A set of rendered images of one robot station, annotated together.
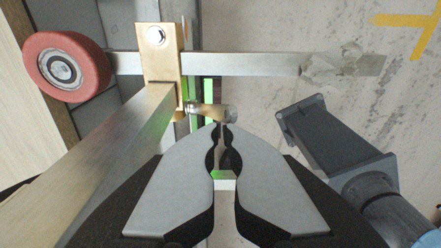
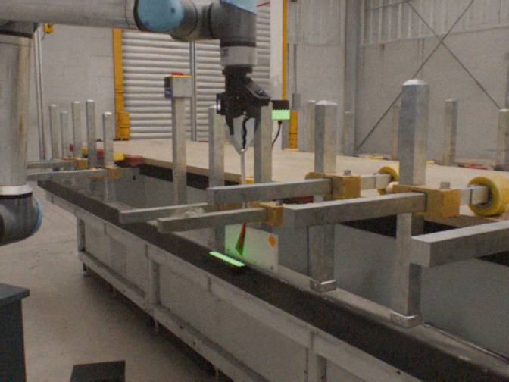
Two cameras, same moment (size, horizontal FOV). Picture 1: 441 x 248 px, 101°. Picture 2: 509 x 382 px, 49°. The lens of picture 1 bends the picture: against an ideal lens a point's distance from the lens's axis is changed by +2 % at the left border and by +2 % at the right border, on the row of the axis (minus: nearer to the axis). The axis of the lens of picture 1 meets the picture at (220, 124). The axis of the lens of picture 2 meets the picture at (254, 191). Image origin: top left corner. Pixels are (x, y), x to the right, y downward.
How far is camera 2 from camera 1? 1.34 m
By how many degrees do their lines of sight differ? 60
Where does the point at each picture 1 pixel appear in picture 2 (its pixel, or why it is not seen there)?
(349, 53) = (188, 211)
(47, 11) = (345, 237)
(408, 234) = not seen: outside the picture
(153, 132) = (257, 161)
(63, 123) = not seen: hidden behind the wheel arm
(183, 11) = (284, 274)
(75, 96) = not seen: hidden behind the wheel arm
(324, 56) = (198, 212)
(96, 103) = (304, 241)
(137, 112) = (265, 164)
